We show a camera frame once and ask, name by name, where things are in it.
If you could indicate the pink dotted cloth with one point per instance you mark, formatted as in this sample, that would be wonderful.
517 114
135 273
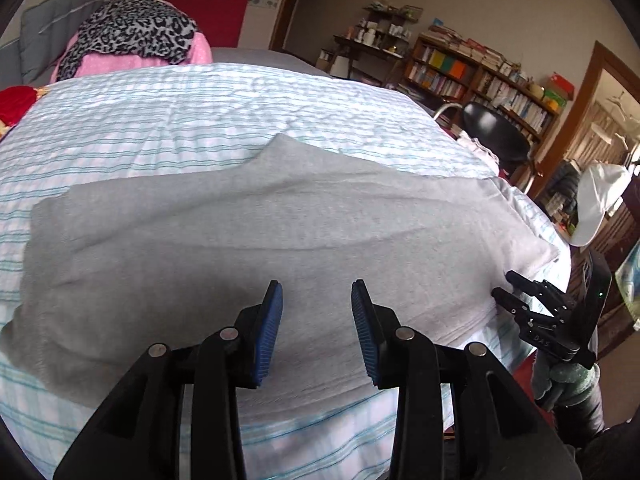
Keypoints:
107 62

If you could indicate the black chair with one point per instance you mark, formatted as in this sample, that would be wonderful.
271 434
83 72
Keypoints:
495 135

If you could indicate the pale pink clothes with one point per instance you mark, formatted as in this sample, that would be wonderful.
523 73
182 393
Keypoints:
477 147

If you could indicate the dark wooden desk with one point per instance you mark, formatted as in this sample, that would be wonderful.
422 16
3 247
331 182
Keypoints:
365 52

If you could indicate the wooden door frame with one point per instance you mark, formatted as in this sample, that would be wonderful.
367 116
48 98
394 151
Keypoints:
292 5
565 120

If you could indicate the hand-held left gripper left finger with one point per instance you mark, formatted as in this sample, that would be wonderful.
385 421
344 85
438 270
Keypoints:
270 330

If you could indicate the grey bed sheet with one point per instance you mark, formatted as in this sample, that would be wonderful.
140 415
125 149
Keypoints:
260 57

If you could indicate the small wooden desk shelf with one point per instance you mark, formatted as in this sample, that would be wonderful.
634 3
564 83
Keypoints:
387 22

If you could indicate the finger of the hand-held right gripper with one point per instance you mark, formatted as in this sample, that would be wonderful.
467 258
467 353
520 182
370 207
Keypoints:
532 287
515 305

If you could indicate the wooden bookshelf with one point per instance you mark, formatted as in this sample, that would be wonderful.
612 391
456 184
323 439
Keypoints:
480 80

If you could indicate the person's right hand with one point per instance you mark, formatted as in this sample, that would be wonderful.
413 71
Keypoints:
567 377

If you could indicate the person's right forearm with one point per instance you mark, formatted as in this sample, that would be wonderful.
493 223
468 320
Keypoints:
582 417

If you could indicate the grey quilted headboard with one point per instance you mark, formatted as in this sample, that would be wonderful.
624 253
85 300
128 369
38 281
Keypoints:
45 30

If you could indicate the striped white blanket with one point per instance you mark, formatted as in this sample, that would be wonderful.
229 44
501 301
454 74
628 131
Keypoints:
150 120

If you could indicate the white cap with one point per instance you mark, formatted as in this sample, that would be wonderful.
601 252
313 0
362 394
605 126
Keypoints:
597 200

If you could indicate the red cloth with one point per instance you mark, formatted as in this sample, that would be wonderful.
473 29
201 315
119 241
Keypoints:
15 102

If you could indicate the leopard print cloth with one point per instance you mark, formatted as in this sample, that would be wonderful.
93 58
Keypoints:
135 30

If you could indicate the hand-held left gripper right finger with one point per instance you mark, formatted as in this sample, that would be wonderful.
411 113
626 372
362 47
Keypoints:
362 330

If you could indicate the white bucket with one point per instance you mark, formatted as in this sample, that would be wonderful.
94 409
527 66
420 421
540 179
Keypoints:
340 66

